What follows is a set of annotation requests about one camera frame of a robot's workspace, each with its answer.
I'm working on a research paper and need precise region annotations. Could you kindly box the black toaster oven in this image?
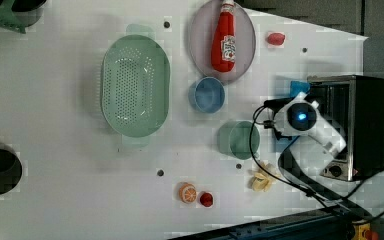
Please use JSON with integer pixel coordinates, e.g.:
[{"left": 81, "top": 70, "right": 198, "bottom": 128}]
[{"left": 308, "top": 75, "right": 384, "bottom": 182}]

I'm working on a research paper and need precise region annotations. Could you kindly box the red ketchup bottle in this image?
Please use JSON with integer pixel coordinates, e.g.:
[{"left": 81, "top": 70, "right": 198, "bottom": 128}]
[{"left": 211, "top": 0, "right": 236, "bottom": 73}]

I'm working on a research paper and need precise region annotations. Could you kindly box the grey round plate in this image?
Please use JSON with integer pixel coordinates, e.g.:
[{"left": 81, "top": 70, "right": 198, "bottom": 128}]
[{"left": 189, "top": 0, "right": 256, "bottom": 84}]

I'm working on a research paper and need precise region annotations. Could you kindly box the yellow red emergency button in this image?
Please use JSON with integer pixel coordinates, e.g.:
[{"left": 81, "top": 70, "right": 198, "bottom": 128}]
[{"left": 352, "top": 222, "right": 379, "bottom": 240}]

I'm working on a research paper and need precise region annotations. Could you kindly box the small red tomato toy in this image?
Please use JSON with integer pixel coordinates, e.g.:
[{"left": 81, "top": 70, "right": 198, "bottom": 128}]
[{"left": 200, "top": 192, "right": 214, "bottom": 207}]

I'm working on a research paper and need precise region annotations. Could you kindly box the blue cup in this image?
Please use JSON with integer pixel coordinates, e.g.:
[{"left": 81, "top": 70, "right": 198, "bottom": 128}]
[{"left": 188, "top": 77, "right": 225, "bottom": 114}]

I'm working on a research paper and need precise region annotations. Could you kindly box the red strawberry toy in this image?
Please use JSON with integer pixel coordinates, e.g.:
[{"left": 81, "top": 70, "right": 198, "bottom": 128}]
[{"left": 267, "top": 32, "right": 285, "bottom": 46}]

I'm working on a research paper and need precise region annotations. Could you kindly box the green mug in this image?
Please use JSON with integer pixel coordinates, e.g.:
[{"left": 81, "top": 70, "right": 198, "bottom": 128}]
[{"left": 217, "top": 121, "right": 260, "bottom": 160}]

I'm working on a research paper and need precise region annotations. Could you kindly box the green perforated colander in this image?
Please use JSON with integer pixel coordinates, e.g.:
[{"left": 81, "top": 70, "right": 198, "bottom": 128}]
[{"left": 100, "top": 24, "right": 171, "bottom": 148}]

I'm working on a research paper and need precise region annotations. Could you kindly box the orange slice toy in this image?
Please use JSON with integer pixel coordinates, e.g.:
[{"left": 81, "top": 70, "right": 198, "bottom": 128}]
[{"left": 179, "top": 183, "right": 197, "bottom": 204}]

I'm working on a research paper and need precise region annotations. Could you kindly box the peeled banana toy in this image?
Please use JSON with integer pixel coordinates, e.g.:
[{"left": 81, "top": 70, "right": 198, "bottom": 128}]
[{"left": 250, "top": 162, "right": 280, "bottom": 192}]

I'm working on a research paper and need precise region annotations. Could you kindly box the blue metal frame rail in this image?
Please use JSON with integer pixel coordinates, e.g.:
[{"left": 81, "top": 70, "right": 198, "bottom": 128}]
[{"left": 170, "top": 207, "right": 366, "bottom": 240}]

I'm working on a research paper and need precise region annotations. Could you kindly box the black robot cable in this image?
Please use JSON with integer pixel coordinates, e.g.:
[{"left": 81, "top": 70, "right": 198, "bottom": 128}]
[{"left": 248, "top": 104, "right": 384, "bottom": 224}]

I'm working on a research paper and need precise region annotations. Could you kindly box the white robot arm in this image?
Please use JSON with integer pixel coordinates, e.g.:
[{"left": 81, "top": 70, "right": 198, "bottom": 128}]
[{"left": 269, "top": 92, "right": 370, "bottom": 218}]

